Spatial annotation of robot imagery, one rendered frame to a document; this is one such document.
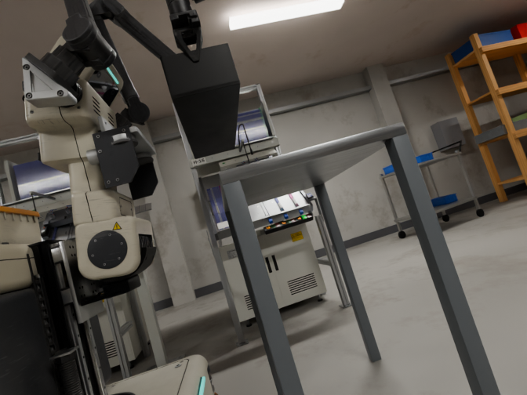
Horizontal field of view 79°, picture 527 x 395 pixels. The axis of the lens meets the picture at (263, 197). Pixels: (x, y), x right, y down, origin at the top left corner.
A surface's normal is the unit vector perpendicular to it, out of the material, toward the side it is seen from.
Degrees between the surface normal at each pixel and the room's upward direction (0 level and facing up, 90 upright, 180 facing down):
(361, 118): 90
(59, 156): 90
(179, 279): 90
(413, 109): 90
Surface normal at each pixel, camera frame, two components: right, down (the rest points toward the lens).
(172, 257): 0.13, -0.14
